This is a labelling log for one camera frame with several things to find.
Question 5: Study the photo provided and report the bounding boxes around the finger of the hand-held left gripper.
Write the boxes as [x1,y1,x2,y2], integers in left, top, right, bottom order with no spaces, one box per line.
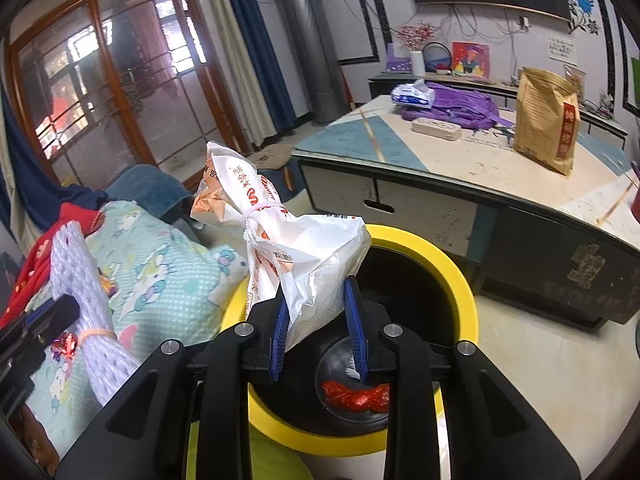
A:
[0,295,81,358]

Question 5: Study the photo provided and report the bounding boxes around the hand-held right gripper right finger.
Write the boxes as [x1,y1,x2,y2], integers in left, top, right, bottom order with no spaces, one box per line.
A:
[342,277,586,480]

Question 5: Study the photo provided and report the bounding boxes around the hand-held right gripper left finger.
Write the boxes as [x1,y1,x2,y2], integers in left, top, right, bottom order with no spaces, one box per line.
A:
[55,299,291,480]

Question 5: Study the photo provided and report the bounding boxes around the white foam net sleeve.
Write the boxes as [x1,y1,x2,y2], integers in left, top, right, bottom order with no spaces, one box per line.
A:
[49,225,142,407]

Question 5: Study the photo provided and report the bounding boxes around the white printed plastic bag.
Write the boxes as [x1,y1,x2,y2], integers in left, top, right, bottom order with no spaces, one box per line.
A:
[190,141,372,356]

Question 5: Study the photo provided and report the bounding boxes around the yellow trash bin black liner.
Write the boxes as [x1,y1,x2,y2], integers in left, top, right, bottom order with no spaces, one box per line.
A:
[220,224,479,458]

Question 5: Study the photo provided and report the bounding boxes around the shiny red candy wrapper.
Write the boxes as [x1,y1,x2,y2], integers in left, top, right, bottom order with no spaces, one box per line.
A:
[50,332,79,362]

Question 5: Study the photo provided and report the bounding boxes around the red cloth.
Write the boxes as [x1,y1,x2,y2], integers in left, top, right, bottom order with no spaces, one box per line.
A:
[0,202,108,332]

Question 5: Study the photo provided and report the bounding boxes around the crumpled red wrapper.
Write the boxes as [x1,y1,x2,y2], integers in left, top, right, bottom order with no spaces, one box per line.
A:
[321,380,392,414]

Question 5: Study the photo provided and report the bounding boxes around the light blue cartoon blanket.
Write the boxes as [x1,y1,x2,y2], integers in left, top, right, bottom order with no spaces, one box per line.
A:
[10,200,251,463]

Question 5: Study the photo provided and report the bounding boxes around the blue curtain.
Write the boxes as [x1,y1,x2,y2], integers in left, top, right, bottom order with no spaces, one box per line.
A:
[215,0,299,132]
[0,82,108,233]

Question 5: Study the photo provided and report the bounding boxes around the blue cushion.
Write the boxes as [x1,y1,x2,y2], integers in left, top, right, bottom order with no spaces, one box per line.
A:
[104,164,197,228]

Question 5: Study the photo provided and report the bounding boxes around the blue storage stool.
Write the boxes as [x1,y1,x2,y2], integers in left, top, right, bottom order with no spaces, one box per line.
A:
[246,144,303,203]

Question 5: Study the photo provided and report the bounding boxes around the low coffee table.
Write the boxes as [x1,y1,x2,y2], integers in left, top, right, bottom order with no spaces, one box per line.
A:
[291,94,640,333]

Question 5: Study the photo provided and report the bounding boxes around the beige pencil case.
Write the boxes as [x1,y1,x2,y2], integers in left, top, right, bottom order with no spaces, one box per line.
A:
[410,116,462,141]

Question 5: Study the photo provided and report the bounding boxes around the blue white tissue pack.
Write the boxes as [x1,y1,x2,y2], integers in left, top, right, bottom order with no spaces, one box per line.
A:
[390,79,434,110]

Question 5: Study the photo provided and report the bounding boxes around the wooden glass sliding door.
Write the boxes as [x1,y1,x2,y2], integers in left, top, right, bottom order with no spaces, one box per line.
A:
[5,0,252,188]

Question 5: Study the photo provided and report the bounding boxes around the purple backpack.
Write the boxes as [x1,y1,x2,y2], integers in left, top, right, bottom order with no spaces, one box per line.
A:
[400,82,517,134]

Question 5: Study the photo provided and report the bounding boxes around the white vase red flowers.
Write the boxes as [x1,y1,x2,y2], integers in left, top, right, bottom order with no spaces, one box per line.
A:
[397,24,437,76]

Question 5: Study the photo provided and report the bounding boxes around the brown paper bag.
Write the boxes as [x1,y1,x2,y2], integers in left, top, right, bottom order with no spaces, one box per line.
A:
[513,66,582,177]

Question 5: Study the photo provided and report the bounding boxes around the wooden stick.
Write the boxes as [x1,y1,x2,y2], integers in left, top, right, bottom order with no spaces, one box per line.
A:
[596,179,640,227]

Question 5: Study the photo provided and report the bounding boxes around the beige curtain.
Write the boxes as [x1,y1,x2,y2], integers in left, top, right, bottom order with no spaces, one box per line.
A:
[196,0,275,152]

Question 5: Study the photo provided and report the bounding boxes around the colourful painting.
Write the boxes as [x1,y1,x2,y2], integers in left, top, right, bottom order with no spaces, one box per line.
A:
[452,41,490,79]

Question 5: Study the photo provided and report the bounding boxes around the dark television cabinet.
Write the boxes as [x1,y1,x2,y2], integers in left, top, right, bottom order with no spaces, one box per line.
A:
[368,71,629,150]

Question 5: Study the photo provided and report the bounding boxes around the round black frame ornament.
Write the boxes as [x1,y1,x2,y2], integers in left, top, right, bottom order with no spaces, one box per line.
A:
[422,42,454,75]

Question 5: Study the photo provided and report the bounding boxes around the silver duct pipe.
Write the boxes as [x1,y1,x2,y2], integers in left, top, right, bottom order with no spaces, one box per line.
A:
[269,0,352,127]

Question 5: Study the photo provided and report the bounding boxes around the white paper wall note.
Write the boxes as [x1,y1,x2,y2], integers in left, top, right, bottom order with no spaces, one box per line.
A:
[546,35,574,59]

